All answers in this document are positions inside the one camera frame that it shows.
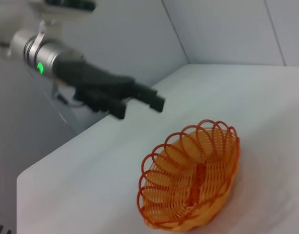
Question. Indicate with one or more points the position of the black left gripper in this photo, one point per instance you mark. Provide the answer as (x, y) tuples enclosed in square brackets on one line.
[(90, 78)]

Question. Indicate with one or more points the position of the dark robot chest housing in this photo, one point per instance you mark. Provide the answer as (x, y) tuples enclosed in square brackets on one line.
[(71, 4)]

